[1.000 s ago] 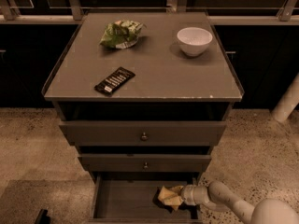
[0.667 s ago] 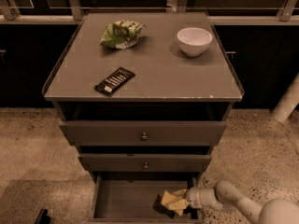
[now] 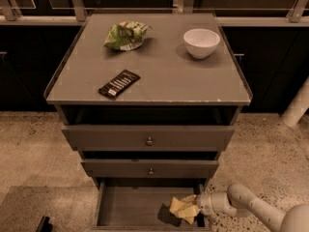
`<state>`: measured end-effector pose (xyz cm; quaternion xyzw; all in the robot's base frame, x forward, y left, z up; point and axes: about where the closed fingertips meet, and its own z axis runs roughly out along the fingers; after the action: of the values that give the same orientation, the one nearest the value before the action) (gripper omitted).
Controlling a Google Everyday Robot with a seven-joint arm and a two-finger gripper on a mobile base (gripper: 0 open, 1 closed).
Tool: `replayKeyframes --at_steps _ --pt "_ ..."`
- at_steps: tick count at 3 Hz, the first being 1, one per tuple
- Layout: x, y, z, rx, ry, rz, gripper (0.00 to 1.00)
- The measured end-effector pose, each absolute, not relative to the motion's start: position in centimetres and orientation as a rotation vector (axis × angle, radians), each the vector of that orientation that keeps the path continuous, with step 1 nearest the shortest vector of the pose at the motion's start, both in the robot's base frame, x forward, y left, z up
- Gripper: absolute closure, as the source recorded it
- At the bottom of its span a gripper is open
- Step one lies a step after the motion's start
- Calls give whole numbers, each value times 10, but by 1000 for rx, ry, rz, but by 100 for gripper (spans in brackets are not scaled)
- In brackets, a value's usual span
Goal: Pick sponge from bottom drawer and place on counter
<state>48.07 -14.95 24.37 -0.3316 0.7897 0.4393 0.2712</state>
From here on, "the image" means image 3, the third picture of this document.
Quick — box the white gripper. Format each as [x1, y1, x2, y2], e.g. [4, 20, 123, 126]
[180, 191, 230, 224]

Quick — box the yellow sponge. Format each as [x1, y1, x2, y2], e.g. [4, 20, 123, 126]
[169, 197, 192, 218]

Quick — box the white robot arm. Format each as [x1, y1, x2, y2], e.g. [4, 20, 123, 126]
[176, 184, 309, 232]

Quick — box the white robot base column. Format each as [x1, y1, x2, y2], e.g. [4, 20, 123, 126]
[282, 77, 309, 127]

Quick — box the grey bottom drawer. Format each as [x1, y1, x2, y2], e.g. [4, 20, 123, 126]
[93, 178, 211, 232]

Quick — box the grey drawer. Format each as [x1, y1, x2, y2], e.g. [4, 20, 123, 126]
[81, 159, 218, 179]
[93, 178, 211, 232]
[62, 125, 234, 152]

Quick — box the grey middle drawer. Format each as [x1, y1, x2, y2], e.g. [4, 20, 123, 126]
[81, 159, 218, 179]

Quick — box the grey top drawer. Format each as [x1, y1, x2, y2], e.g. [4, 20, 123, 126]
[62, 125, 234, 152]

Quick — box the grey drawer cabinet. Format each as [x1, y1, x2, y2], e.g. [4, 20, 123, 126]
[43, 13, 253, 232]

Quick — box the black snack bar wrapper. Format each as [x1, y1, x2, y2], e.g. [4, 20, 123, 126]
[98, 70, 140, 99]

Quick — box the black object at floor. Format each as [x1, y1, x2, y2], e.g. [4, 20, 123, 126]
[36, 217, 52, 232]

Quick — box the white ceramic bowl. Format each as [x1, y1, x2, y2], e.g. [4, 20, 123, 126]
[183, 28, 221, 59]

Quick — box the green chip bag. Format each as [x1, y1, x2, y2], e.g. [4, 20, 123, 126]
[104, 20, 150, 51]

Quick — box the metal railing frame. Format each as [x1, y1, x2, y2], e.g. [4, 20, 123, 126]
[0, 0, 309, 26]

